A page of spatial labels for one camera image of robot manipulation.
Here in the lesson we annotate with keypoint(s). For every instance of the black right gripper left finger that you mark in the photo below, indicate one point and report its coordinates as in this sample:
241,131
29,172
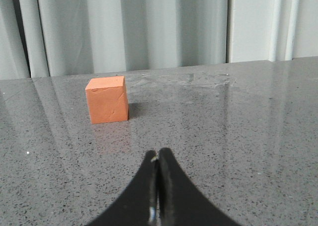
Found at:
137,204

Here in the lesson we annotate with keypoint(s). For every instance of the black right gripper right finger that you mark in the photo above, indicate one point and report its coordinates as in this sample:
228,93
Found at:
180,202

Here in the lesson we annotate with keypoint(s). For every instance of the orange foam cube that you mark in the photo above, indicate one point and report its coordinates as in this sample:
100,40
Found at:
107,99

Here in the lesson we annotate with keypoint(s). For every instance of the grey-white curtain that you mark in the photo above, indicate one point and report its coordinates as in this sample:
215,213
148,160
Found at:
41,38

